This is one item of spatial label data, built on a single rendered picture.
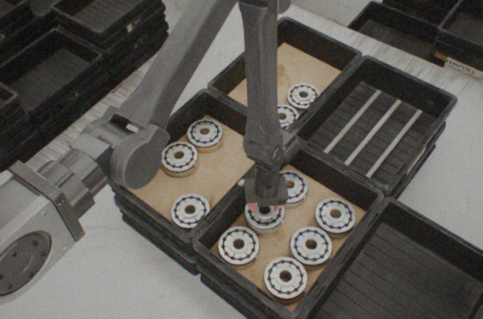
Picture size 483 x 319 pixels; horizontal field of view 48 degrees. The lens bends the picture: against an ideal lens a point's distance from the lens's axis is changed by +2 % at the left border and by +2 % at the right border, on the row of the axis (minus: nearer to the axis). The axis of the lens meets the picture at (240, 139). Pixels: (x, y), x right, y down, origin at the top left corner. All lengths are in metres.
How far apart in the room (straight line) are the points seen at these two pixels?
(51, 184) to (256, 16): 0.46
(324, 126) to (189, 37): 0.86
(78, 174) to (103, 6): 1.92
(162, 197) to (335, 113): 0.58
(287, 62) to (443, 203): 0.64
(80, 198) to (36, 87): 1.78
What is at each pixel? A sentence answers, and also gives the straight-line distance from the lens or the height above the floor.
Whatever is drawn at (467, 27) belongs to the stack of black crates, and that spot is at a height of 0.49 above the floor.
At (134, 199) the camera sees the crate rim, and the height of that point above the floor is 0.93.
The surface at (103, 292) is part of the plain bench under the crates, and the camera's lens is 1.53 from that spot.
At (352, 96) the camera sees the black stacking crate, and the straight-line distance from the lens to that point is 1.70.
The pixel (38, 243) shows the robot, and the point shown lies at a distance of 0.74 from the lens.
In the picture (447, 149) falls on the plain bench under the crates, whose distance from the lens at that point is 1.81.
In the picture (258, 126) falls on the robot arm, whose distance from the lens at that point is 1.09.
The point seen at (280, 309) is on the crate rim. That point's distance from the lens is 1.22.
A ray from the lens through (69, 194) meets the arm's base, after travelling 0.74.
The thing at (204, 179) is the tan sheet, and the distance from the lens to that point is 1.49.
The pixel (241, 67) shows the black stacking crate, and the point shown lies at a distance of 1.68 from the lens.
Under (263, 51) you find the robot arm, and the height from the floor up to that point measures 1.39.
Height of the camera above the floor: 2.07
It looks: 52 degrees down
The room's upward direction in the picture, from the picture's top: 2 degrees counter-clockwise
